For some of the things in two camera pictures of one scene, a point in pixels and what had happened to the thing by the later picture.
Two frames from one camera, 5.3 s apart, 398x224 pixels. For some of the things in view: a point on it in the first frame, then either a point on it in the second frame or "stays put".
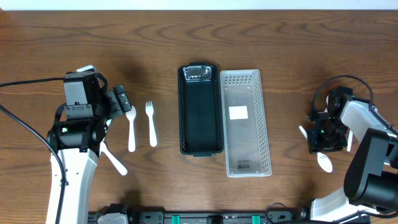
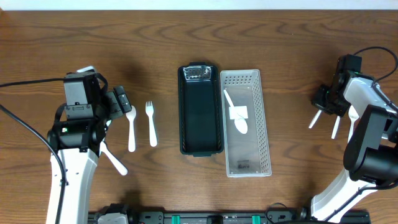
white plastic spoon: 131,115 stays put
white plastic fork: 149,109 stays put
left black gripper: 115,101 stays put
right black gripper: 317,146 -> 318,101
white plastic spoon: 323,159 -> 240,124
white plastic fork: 103,148 stays put
